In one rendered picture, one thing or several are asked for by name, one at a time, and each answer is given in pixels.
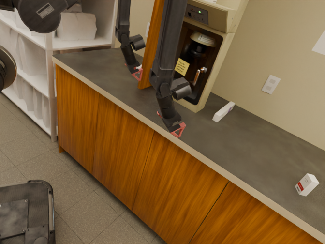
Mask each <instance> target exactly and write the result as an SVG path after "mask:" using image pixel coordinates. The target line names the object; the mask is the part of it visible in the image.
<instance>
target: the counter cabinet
mask: <svg viewBox="0 0 325 244"><path fill-rule="evenodd" d="M55 67H56V92H57V117H58V142H59V153H62V152H64V151H66V152H67V153H68V154H69V155H71V156H72V157H73V158H74V159H75V160H76V161H77V162H78V163H79V164H80V165H82V166H83V167H84V168H85V169H86V170H87V171H88V172H89V173H90V174H91V175H93V176H94V177H95V178H96V179H97V180H98V181H99V182H100V183H101V184H103V185H104V186H105V187H106V188H107V189H108V190H109V191H110V192H111V193H112V194H114V195H115V196H116V197H117V198H118V199H119V200H120V201H121V202H122V203H124V204H125V205H126V206H127V207H128V208H129V209H130V210H131V211H132V212H133V213H135V214H136V215H137V216H138V217H139V218H140V219H141V220H142V221H143V222H144V223H146V224H147V225H148V226H149V227H150V228H151V229H152V230H153V231H154V232H155V233H157V234H158V235H159V236H160V237H161V238H162V239H163V240H164V241H165V242H167V243H168V244H323V243H322V242H320V241H319V240H317V239H316V238H314V237H313V236H311V235H310V234H308V233H307V232H305V231H304V230H302V229H301V228H300V227H298V226H297V225H295V224H294V223H292V222H291V221H289V220H288V219H286V218H285V217H283V216H282V215H280V214H279V213H277V212H276V211H274V210H273V209H271V208H269V207H268V206H267V205H265V204H264V203H262V202H261V201H259V200H258V199H256V198H255V197H253V196H252V195H250V194H249V193H247V192H246V191H244V190H243V189H241V188H240V187H238V186H237V185H236V184H234V183H233V182H231V181H230V180H228V179H227V178H225V177H224V176H222V175H221V174H219V173H218V172H216V171H215V170H213V169H212V168H210V167H209V166H207V165H206V164H204V163H203V162H201V161H200V160H198V159H197V158H195V157H194V156H192V155H191V154H189V153H188V152H186V151H185V150H183V149H182V148H180V147H179V146H178V145H176V144H175V143H173V142H172V141H170V140H169V139H167V138H166V137H164V136H163V135H161V134H160V133H158V132H157V131H155V130H154V129H152V128H151V127H149V126H148V125H146V124H145V123H143V122H142V121H140V120H139V119H137V118H136V117H135V116H133V115H132V114H130V113H129V112H127V111H125V110H124V109H122V108H121V107H119V106H118V105H116V104H115V103H113V102H112V101H110V100H109V99H108V98H106V97H105V96H103V95H102V94H100V93H99V92H97V91H96V90H94V89H93V88H91V87H90V86H88V85H87V84H85V83H84V82H82V81H81V80H79V79H78V78H76V77H75V76H73V75H72V74H70V73H69V72H67V71H66V70H64V69H63V68H61V67H60V66H58V65H57V64H55Z"/></svg>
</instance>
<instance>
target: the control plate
mask: <svg viewBox="0 0 325 244"><path fill-rule="evenodd" d="M191 8H193V10H192V9H191ZM199 11H200V12H199ZM188 12H189V13H191V17H190V16H189V15H188ZM193 15H195V17H193ZM184 16H186V17H188V18H191V19H193V20H196V21H199V22H201V23H204V24H207V25H208V11H207V10H204V9H201V8H198V7H195V6H193V5H190V4H187V6H186V11H185V15H184ZM198 17H199V18H198ZM202 18H203V19H204V20H202Z"/></svg>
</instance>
